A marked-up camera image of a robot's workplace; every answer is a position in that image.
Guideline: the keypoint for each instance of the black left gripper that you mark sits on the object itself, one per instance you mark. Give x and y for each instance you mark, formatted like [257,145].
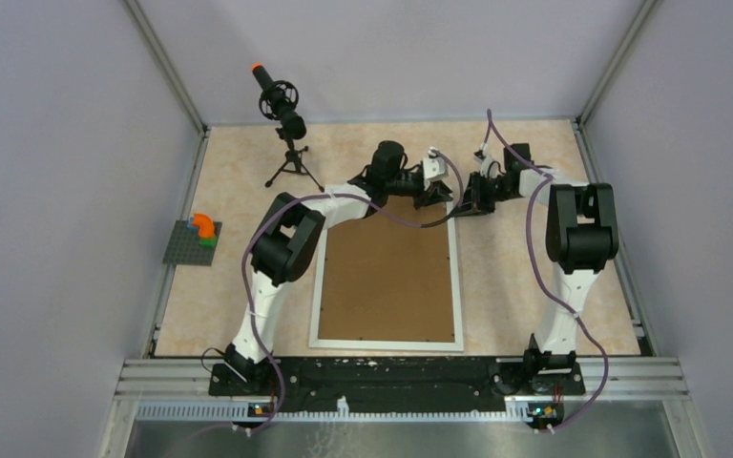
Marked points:
[438,193]

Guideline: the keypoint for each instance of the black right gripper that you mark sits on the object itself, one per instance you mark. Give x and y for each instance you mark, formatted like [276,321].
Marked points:
[473,203]

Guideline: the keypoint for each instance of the white picture frame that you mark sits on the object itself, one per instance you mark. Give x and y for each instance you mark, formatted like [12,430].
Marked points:
[460,284]

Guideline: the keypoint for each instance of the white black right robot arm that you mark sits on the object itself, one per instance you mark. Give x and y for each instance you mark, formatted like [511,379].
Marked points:
[581,237]

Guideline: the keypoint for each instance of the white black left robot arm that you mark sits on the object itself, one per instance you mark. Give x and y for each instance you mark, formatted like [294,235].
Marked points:
[285,242]

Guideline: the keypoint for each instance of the black microphone tripod stand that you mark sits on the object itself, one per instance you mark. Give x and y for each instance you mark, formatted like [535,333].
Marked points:
[293,161]

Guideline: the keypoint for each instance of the black microphone orange tip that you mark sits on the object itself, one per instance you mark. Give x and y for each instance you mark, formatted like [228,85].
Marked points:
[278,101]

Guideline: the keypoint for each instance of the orange curved toy block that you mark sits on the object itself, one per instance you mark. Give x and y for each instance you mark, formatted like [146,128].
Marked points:
[205,225]

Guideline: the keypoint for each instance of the green toy block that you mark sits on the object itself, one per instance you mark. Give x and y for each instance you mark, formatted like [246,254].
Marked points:
[210,242]

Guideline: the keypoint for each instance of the grey lego baseplate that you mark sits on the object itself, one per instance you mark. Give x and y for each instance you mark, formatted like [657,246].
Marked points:
[183,247]

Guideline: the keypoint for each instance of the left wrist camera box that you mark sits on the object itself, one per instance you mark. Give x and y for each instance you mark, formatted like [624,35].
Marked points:
[434,167]

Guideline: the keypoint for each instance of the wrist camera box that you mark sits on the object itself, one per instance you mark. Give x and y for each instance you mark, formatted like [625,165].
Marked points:
[434,167]
[489,167]

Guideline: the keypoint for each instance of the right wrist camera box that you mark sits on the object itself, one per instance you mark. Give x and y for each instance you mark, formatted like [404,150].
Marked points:
[489,167]

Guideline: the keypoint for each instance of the brown frame backing board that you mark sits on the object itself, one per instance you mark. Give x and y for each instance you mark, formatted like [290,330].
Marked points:
[385,278]

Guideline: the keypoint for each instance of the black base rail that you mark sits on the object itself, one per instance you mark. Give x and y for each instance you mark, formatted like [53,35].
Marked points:
[456,384]

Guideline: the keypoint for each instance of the aluminium front rail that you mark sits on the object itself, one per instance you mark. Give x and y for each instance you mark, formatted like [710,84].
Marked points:
[178,389]

